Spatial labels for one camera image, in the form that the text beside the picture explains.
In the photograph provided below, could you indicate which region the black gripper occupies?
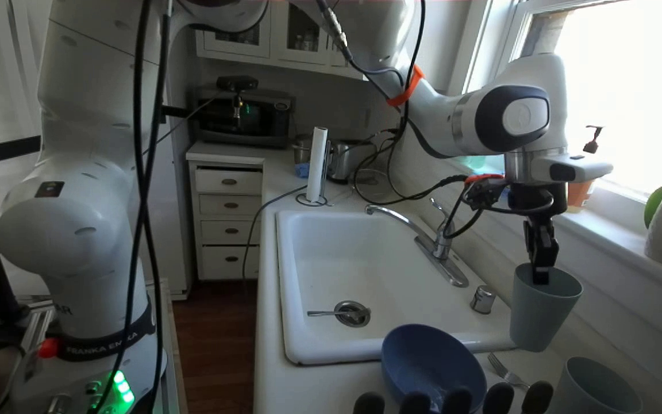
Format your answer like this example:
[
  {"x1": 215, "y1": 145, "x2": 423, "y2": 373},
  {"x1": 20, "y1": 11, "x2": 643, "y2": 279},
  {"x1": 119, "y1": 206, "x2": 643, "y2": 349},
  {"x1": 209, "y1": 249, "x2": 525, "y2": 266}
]
[{"x1": 509, "y1": 183, "x2": 567, "y2": 284}]

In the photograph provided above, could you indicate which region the grey cup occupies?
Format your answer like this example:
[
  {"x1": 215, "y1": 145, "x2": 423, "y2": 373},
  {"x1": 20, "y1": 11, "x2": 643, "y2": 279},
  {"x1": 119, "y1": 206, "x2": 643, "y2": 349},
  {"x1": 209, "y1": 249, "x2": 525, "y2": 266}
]
[
  {"x1": 510, "y1": 265, "x2": 581, "y2": 352},
  {"x1": 548, "y1": 356, "x2": 642, "y2": 414}
]

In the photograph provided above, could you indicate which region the blue bowl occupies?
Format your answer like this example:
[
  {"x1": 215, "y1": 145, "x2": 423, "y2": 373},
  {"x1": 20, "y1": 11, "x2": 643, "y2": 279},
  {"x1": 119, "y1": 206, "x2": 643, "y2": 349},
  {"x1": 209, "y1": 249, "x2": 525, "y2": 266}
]
[{"x1": 379, "y1": 325, "x2": 487, "y2": 414}]

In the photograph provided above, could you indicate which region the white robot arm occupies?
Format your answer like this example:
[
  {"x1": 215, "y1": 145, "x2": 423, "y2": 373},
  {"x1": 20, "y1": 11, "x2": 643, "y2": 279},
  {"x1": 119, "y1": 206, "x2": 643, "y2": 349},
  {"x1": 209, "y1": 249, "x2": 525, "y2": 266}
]
[{"x1": 0, "y1": 0, "x2": 611, "y2": 414}]

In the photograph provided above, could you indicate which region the chrome sink sprayer cap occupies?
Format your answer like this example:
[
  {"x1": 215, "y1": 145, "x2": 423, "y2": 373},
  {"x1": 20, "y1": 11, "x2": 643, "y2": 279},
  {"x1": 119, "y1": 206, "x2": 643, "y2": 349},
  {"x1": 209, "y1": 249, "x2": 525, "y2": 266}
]
[{"x1": 469, "y1": 284, "x2": 496, "y2": 315}]

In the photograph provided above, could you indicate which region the white kitchen sink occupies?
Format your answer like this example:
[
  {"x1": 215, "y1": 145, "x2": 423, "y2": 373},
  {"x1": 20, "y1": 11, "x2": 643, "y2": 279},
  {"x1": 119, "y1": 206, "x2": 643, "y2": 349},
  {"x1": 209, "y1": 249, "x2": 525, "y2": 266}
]
[{"x1": 276, "y1": 211, "x2": 515, "y2": 365}]

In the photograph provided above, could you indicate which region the orange soap dispenser bottle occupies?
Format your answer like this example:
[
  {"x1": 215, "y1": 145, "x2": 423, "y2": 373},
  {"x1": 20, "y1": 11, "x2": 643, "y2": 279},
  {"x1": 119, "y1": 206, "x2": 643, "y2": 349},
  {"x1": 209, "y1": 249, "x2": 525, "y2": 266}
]
[{"x1": 567, "y1": 123, "x2": 603, "y2": 208}]

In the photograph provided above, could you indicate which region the chrome faucet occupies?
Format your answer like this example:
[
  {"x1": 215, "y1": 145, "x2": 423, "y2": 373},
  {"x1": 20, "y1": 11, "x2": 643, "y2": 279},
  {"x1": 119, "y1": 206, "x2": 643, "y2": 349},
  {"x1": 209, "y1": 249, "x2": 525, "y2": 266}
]
[{"x1": 366, "y1": 204, "x2": 469, "y2": 287}]

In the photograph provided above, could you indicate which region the black dish rack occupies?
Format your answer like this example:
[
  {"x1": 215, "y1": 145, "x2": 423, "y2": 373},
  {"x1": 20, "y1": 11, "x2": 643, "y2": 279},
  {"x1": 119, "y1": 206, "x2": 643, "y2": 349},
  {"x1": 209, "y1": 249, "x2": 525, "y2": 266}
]
[{"x1": 353, "y1": 382, "x2": 555, "y2": 414}]

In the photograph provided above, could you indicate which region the steel canister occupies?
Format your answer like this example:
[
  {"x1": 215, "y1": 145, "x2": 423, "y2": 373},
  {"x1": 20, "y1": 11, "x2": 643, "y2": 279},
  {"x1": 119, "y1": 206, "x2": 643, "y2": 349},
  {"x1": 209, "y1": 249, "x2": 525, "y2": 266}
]
[{"x1": 326, "y1": 142, "x2": 353, "y2": 183}]

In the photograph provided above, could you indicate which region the white drawer cabinet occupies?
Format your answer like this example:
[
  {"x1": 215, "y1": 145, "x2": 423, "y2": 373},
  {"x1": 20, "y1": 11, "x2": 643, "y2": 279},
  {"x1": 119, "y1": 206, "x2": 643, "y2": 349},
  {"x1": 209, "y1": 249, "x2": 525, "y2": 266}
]
[{"x1": 187, "y1": 145, "x2": 263, "y2": 281}]

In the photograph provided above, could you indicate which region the white upper cabinet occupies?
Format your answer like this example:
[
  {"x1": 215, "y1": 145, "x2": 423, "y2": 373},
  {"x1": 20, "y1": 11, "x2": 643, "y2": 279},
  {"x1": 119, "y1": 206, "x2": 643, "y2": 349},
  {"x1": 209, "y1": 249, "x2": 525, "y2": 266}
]
[{"x1": 195, "y1": 0, "x2": 362, "y2": 81}]

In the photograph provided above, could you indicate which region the black toaster oven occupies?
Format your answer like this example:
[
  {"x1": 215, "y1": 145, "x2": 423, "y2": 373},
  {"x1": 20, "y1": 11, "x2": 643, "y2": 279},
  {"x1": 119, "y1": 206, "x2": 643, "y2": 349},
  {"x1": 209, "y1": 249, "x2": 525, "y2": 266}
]
[{"x1": 188, "y1": 88, "x2": 294, "y2": 149}]

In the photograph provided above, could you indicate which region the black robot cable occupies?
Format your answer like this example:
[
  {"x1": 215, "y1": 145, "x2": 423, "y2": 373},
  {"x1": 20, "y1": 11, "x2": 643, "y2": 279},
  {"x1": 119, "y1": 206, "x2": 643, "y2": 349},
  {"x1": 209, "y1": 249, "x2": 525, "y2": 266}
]
[{"x1": 87, "y1": 0, "x2": 178, "y2": 414}]

